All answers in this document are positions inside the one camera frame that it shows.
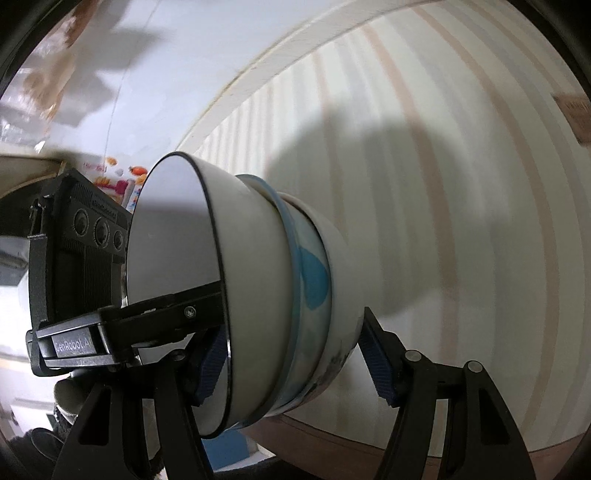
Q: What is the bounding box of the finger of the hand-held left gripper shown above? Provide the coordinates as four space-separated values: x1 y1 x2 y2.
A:
98 279 228 366

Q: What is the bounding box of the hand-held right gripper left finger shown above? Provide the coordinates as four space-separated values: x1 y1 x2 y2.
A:
51 323 232 480

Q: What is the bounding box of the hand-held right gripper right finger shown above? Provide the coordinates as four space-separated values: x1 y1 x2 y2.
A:
358 307 537 480

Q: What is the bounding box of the white bowl with floral print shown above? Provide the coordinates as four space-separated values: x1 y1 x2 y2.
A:
277 191 366 408

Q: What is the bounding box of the white bowl with dark rim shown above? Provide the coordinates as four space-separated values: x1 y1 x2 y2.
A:
126 151 296 439

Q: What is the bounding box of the white bowl with blue dots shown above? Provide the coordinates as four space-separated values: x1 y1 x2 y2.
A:
235 174 334 418

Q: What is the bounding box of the person's left hand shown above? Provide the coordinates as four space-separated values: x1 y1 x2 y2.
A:
53 376 96 419

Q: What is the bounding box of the colourful printed packet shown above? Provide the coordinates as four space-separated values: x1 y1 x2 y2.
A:
81 154 151 219

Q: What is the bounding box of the striped tablecloth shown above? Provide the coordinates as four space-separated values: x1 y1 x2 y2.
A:
175 0 591 455

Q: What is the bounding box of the small brown label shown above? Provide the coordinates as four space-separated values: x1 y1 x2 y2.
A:
551 90 591 147

